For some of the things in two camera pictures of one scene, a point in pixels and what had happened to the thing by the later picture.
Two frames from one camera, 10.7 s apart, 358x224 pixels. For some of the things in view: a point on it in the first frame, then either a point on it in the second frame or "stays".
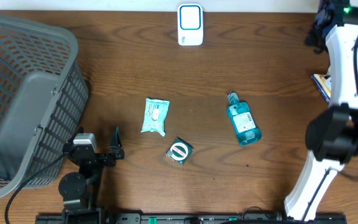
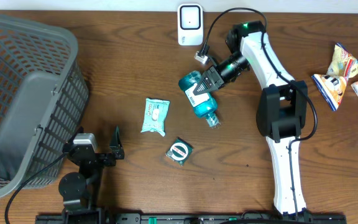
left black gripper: [115, 150] stays
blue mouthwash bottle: [247, 130] to [203, 105]
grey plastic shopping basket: [33, 99] stays
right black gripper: [312, 38] to [213, 77]
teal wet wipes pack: [155, 113] stays
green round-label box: [179, 150] stays
